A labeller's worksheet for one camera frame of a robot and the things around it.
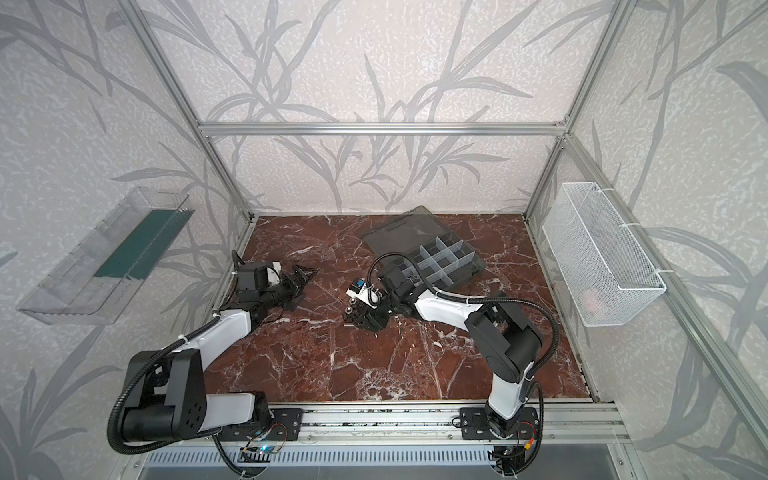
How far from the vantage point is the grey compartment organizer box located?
3.33 feet

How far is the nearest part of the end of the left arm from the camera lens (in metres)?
0.70

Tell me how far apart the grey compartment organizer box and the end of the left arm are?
0.34 m
